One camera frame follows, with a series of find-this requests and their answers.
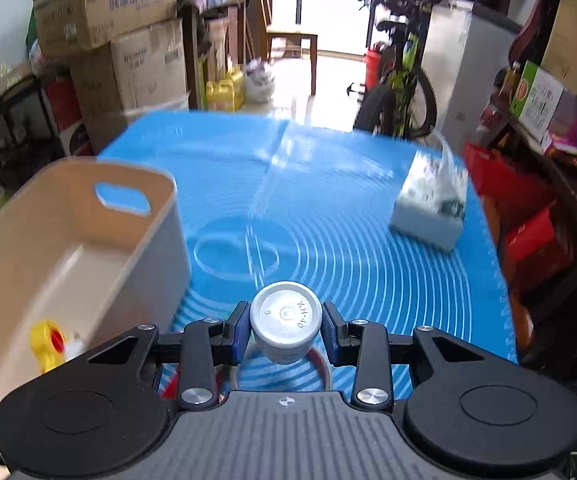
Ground white chest freezer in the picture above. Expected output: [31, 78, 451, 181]
[421, 0, 524, 153]

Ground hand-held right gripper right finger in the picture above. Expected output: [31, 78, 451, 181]
[322, 301, 486, 411]

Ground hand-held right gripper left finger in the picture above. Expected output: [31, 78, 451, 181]
[87, 301, 250, 411]

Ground red white box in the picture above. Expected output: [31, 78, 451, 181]
[43, 77, 82, 131]

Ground open cardboard box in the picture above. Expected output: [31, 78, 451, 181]
[29, 0, 178, 58]

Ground dark wooden side table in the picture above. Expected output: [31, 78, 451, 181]
[488, 105, 577, 361]

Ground green bag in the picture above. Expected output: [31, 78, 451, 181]
[25, 7, 40, 57]

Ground blue silicone mat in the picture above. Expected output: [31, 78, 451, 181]
[97, 110, 519, 392]

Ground glass bottle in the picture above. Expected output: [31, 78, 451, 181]
[501, 60, 521, 106]

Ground green black bicycle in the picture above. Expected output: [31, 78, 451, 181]
[344, 0, 439, 138]

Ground white plastic bag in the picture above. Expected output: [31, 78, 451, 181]
[245, 57, 275, 105]

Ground yellow toy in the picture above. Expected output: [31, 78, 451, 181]
[29, 320, 66, 373]

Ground black metal rack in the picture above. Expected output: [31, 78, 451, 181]
[0, 75, 69, 183]

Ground red gift bags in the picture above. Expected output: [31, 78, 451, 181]
[463, 142, 569, 286]

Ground large taped cardboard box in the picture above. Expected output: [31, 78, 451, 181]
[71, 19, 190, 153]

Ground beige plastic basket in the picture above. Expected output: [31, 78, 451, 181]
[0, 157, 192, 466]

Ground wooden chair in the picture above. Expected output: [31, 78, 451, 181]
[253, 0, 319, 96]

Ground green white carton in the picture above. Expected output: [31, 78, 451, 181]
[509, 60, 566, 143]

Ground white tissue pack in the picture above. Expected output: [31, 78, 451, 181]
[389, 135, 469, 253]

